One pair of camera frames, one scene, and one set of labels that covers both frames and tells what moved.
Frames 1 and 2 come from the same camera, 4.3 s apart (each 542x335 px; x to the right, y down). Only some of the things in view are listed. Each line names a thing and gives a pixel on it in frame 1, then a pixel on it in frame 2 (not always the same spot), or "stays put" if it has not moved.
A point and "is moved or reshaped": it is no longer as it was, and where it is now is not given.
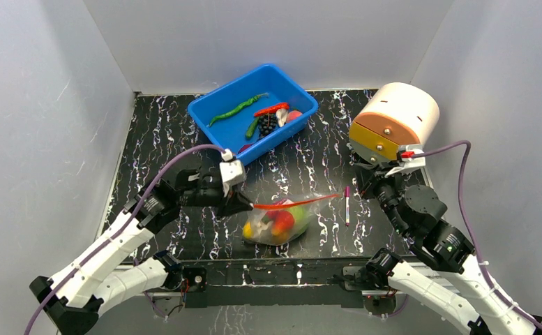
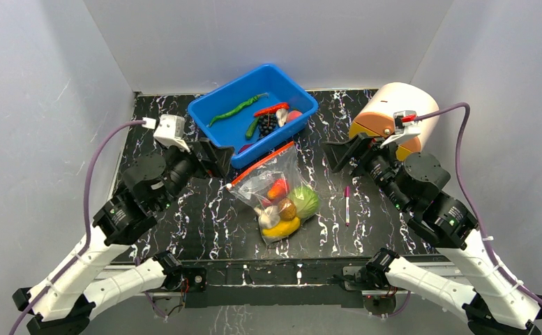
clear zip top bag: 282,222 is moved or reshaped
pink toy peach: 292,115 stays put
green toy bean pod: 252,100 stays put
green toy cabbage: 301,217 → 306,200
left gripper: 236,202 → 219,157
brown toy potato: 279,239 → 287,209
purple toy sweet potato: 244,147 stays put
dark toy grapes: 267,124 stays put
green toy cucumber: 251,127 stays put
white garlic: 260,227 → 269,217
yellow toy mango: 247,231 → 282,227
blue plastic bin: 254,112 stays put
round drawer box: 392,118 stays put
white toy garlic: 282,114 stays put
